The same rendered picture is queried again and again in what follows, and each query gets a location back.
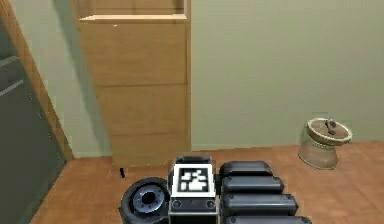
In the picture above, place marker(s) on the light wooden cupboard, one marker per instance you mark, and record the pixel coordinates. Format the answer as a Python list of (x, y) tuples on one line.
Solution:
[(140, 86)]

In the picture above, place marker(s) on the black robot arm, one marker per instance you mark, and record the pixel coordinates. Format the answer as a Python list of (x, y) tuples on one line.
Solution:
[(246, 193)]

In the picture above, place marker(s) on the dark grey room door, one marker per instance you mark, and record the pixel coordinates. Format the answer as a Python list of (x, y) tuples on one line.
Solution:
[(23, 143)]

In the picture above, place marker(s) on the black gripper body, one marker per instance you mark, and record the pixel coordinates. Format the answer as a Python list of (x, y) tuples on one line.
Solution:
[(146, 200)]

